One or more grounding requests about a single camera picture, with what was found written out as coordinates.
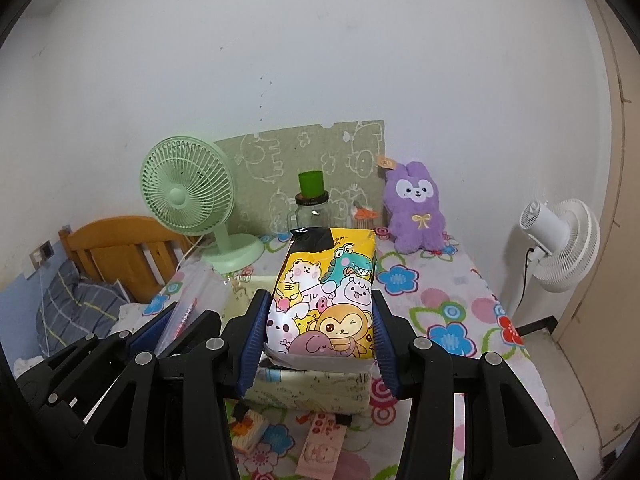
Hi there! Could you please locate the clear cotton swab jar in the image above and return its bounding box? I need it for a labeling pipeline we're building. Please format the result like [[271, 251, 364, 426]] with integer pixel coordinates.
[[352, 202, 379, 230]]

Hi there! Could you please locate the orange cartoon packet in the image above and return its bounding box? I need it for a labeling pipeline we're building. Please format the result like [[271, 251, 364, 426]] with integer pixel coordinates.
[[232, 407, 272, 456]]

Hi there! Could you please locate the pink cartoon packet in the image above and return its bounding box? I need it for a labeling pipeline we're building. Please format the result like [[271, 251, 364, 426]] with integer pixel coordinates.
[[295, 412, 349, 478]]

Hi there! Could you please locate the glass jar mug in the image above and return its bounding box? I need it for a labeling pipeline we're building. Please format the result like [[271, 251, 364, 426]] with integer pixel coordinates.
[[289, 192, 331, 233]]

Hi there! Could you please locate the wooden bed headboard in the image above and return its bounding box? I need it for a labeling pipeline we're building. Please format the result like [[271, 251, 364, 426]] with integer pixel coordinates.
[[59, 216, 198, 303]]

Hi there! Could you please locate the white fan power cable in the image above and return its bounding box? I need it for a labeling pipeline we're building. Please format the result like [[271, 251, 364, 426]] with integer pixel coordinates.
[[175, 236, 207, 272]]

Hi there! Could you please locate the purple plush bunny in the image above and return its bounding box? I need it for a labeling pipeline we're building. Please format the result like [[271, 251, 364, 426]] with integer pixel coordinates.
[[378, 156, 447, 253]]

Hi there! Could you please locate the green plastic cup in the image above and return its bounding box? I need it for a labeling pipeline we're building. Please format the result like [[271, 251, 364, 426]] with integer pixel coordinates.
[[298, 171, 325, 197]]

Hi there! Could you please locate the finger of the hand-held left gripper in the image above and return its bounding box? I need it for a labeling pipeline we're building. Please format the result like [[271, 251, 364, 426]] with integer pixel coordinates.
[[160, 310, 222, 359], [20, 304, 179, 413]]

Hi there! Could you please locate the yellow fabric storage box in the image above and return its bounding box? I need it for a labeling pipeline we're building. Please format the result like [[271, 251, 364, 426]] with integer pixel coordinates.
[[220, 275, 375, 416]]

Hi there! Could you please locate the clear plastic bag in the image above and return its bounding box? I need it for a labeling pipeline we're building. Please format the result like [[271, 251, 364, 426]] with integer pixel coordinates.
[[155, 265, 236, 356]]

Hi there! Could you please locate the white standing fan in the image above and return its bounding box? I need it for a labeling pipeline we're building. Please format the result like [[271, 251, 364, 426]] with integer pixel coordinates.
[[510, 199, 601, 336]]

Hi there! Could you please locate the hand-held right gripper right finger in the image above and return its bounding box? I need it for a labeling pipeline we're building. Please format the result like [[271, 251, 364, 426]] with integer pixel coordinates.
[[372, 291, 581, 480]]

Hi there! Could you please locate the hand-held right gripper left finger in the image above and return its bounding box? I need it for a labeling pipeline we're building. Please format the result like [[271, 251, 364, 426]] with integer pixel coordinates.
[[82, 290, 272, 480]]

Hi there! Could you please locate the green desk fan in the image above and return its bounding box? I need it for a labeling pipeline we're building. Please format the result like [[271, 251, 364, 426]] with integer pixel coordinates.
[[140, 136, 264, 273]]

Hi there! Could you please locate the white crumpled cloth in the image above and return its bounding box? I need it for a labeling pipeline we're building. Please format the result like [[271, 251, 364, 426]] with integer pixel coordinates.
[[12, 354, 47, 377]]

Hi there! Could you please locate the beige wardrobe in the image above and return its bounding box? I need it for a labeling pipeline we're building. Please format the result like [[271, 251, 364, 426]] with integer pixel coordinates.
[[550, 0, 640, 456]]

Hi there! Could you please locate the blue plaid pillow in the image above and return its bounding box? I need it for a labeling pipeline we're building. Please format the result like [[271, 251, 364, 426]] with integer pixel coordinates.
[[37, 262, 132, 351]]

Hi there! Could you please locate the green cartoon print board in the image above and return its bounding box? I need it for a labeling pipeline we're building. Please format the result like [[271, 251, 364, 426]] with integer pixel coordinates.
[[214, 121, 386, 236]]

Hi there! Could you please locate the yellow cartoon animal snack bag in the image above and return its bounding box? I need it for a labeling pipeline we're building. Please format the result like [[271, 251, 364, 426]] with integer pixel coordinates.
[[264, 227, 377, 361]]

